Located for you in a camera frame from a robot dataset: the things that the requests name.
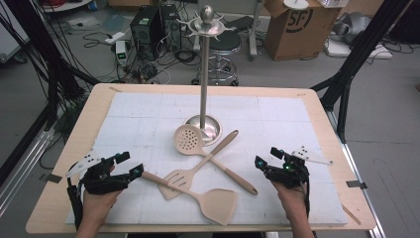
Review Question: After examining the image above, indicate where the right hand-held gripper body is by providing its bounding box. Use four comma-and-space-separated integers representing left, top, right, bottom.
263, 145, 334, 190

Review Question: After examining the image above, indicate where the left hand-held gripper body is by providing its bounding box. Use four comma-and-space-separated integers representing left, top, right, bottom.
65, 150, 133, 196

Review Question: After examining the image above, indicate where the beige slotted spatula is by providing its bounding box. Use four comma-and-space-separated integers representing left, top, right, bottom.
157, 129, 240, 201

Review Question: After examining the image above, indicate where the beige solid turner spatula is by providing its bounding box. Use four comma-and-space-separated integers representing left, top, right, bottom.
141, 171, 239, 227

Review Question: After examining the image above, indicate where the beige perforated skimmer spoon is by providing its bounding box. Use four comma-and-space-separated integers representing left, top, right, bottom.
173, 124, 260, 196

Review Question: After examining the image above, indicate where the steel utensil rack stand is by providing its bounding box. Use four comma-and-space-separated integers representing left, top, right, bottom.
176, 4, 237, 147

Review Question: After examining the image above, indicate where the person's left hand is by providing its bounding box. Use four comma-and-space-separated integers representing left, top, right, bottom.
79, 165, 125, 227

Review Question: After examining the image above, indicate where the person's right hand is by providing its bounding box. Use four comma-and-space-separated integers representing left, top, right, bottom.
270, 179, 310, 226

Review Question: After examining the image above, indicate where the white foam board mat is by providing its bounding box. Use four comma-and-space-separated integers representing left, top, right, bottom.
64, 91, 350, 226

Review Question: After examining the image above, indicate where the black tape strip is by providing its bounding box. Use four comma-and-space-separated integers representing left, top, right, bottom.
38, 173, 63, 184
345, 179, 368, 190

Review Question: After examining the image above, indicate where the small white power supply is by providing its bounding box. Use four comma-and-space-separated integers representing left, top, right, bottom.
114, 40, 130, 67

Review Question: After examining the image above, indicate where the brown cardboard box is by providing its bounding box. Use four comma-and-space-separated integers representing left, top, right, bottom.
262, 0, 342, 62

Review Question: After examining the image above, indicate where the white power strip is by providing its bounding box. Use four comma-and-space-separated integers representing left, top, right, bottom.
104, 31, 127, 46

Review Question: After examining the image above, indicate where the black round stool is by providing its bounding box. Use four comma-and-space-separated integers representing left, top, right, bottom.
191, 31, 243, 87

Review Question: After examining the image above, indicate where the large black computer tower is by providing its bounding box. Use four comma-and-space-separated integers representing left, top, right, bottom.
129, 5, 166, 61

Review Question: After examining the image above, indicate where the slim black computer tower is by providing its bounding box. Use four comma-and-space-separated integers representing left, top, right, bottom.
159, 3, 183, 52

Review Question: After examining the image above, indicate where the grey bag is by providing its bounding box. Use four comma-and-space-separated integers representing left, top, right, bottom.
331, 11, 373, 47

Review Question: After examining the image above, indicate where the white round plate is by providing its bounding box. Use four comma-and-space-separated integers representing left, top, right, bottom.
282, 0, 311, 11

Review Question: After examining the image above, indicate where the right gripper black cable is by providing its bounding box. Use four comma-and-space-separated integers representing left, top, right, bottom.
300, 178, 312, 219

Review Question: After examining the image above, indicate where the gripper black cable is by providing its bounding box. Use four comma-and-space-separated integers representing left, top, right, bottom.
300, 178, 312, 219
66, 177, 84, 231

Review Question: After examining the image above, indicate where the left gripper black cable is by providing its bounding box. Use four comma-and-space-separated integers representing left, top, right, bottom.
66, 177, 84, 231

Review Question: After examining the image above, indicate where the aluminium rail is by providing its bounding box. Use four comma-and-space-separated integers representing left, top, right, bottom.
0, 127, 56, 217
326, 110, 388, 238

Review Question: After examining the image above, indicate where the black metal frame stand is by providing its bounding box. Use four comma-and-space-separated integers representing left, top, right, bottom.
310, 0, 414, 145
0, 0, 100, 133

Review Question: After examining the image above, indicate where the white metal stand post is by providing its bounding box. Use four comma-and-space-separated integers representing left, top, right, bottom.
248, 0, 265, 62

